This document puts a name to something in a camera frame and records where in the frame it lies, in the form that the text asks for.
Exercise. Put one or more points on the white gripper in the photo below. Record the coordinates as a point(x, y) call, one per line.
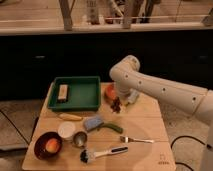
point(121, 90)

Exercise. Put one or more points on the dark purple grape bunch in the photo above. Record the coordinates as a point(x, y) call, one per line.
point(116, 105)

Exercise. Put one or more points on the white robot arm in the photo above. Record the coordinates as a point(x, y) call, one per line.
point(191, 99)

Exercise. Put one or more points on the green plastic tray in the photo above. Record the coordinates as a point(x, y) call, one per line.
point(84, 94)

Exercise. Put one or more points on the wooden block in tray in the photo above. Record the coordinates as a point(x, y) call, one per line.
point(63, 92)

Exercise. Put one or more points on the blue sponge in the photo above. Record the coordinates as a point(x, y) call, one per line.
point(92, 123)

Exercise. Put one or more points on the wooden table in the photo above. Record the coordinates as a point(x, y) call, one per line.
point(142, 120)

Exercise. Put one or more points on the silver fork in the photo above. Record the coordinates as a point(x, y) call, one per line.
point(126, 139)

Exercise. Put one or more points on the metal cup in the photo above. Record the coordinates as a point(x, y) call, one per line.
point(80, 139)

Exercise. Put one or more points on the dark bowl with orange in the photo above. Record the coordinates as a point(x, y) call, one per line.
point(47, 145)

